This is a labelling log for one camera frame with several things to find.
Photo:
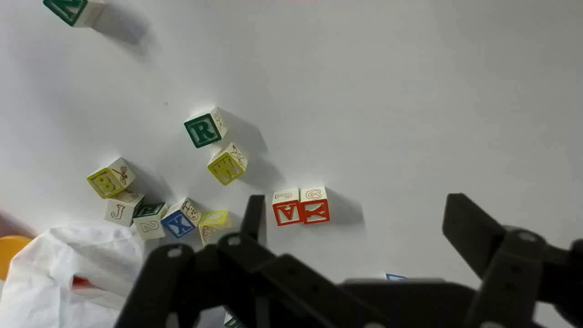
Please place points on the yellow letter block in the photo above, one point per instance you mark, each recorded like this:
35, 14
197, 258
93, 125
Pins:
213, 221
109, 179
226, 165

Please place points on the red A letter block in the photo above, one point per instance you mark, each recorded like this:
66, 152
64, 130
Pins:
286, 212

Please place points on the white letter block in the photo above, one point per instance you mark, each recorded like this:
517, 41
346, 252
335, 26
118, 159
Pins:
122, 210

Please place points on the yellow wooden disc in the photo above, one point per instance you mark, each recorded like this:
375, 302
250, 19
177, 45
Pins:
11, 252

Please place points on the white cloth bag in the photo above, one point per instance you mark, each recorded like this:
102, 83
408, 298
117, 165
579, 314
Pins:
55, 285

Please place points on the red K letter block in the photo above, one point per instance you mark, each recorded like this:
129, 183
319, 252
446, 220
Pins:
315, 210

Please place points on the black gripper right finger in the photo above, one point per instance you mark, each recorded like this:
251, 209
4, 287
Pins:
516, 274

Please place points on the green R letter block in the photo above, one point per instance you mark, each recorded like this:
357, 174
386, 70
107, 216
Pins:
202, 128

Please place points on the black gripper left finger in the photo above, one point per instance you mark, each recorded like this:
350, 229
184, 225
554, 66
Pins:
182, 285

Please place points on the red piece inside bag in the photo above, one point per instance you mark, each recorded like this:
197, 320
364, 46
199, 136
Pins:
80, 282

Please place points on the blue X letter block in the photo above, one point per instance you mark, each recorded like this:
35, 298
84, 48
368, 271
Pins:
179, 221

